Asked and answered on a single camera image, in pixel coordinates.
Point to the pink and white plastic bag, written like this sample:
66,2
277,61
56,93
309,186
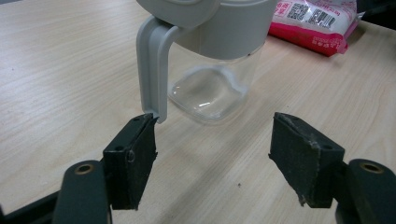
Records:
311,35

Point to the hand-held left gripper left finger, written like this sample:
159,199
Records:
130,161

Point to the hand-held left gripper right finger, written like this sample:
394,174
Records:
305,165

